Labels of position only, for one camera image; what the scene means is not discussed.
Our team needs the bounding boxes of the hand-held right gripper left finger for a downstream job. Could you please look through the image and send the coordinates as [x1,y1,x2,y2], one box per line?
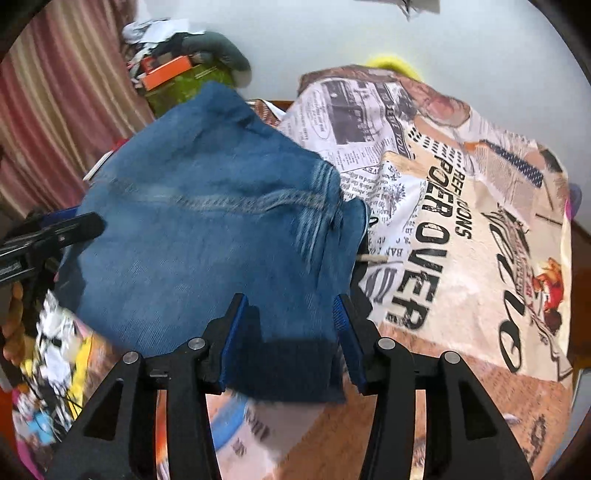
[46,293,250,480]

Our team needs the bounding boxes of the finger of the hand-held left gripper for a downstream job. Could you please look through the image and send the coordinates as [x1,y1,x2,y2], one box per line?
[30,207,79,224]
[28,211,108,254]

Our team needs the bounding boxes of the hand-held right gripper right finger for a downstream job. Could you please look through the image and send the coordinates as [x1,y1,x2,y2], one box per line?
[332,293,536,480]

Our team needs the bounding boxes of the blue denim jacket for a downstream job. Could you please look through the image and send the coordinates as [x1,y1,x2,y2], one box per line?
[54,82,370,404]

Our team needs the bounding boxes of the person's left hand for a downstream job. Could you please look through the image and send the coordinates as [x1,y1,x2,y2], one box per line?
[0,281,26,365]

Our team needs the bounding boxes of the pink striped curtain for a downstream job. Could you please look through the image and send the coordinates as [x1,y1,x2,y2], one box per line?
[0,0,155,217]

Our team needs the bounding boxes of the newspaper printed blanket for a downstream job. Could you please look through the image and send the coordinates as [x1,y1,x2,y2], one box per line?
[203,65,575,480]

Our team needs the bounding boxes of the orange box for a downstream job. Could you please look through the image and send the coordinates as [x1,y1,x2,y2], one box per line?
[141,55,192,90]

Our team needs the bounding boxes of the white papers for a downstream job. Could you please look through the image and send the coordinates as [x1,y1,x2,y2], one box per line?
[122,18,204,61]

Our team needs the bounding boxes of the dark blue bag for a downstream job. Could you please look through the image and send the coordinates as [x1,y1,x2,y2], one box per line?
[567,182,583,222]

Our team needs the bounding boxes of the yellow pillow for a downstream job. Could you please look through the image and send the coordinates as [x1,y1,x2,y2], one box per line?
[365,54,421,77]

